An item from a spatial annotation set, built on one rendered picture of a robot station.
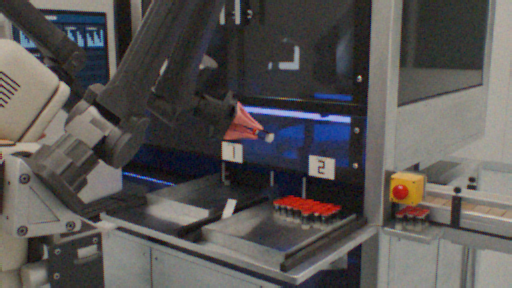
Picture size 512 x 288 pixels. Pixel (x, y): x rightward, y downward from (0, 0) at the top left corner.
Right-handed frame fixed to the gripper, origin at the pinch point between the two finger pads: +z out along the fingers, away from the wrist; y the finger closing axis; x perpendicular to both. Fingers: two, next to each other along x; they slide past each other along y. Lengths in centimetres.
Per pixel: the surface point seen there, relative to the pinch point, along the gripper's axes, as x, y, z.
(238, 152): 47, -30, 12
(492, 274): 131, -76, 209
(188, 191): 47, -50, 3
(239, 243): -2.0, -27.7, 10.0
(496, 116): 387, -34, 327
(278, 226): 13.3, -28.7, 22.9
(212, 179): 56, -48, 11
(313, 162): 29.9, -14.1, 28.2
